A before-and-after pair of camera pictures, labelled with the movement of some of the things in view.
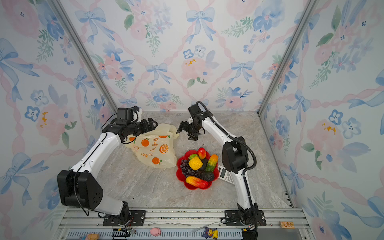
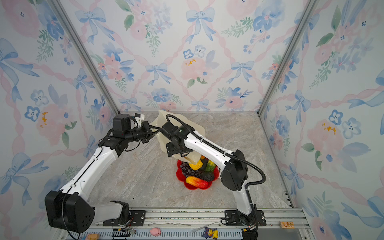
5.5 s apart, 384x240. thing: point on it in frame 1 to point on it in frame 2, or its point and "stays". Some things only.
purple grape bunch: (187, 170) stays
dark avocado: (207, 175) stays
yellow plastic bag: (156, 148) to (198, 127)
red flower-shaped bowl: (182, 177) stays
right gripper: (185, 125) to (170, 149)
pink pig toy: (155, 231) stays
